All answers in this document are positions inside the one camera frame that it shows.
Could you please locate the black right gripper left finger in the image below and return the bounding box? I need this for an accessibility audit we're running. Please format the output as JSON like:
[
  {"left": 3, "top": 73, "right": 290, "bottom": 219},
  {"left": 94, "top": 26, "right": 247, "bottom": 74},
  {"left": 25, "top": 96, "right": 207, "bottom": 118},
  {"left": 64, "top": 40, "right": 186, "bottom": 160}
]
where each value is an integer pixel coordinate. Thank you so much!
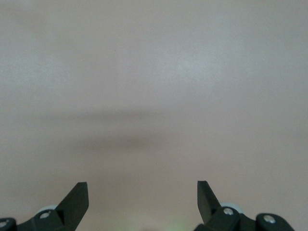
[{"left": 18, "top": 182, "right": 90, "bottom": 231}]

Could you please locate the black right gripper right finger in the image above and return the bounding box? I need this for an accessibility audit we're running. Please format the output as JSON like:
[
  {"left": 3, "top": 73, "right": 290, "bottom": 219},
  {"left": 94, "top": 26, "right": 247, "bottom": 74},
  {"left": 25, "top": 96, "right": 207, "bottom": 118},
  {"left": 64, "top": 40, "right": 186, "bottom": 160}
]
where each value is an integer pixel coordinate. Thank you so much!
[{"left": 193, "top": 180, "right": 257, "bottom": 231}]

